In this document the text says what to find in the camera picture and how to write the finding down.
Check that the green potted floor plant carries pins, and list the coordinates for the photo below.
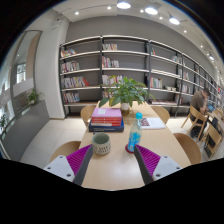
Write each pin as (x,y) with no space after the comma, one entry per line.
(33,96)

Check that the red book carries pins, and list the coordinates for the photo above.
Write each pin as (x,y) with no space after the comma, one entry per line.
(106,121)

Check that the patterned grey-green mug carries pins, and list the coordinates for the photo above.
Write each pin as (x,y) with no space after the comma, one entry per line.
(101,145)

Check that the white magazine with dark print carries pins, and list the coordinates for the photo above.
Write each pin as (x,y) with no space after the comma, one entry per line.
(154,123)

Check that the group of ceiling lights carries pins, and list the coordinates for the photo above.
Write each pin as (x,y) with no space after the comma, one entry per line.
(151,10)

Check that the person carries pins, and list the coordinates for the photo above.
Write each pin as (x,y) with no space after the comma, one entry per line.
(198,100)

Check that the grey bookshelf unit with books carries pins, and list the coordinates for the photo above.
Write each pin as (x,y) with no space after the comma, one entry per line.
(133,63)

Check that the dark blue book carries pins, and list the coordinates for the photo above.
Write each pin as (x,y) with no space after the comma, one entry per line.
(106,129)

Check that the pink book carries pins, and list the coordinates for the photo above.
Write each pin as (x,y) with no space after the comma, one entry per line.
(106,112)

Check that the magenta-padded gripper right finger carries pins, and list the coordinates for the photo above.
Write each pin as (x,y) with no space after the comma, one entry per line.
(166,165)

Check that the slatted wooden chair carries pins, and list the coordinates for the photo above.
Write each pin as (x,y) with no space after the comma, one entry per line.
(195,116)
(213,136)

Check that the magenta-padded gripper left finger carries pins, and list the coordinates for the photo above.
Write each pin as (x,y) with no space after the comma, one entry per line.
(58,165)

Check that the round-backed wooden chair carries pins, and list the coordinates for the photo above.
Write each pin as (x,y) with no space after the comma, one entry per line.
(65,150)
(86,115)
(162,113)
(190,146)

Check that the laptop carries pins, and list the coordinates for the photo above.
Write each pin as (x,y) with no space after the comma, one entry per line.
(210,107)

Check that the clear bottle with blue cap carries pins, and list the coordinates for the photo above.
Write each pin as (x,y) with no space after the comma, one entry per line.
(135,136)

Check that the green potted plant, white pot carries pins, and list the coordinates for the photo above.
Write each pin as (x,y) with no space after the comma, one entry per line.
(126,91)

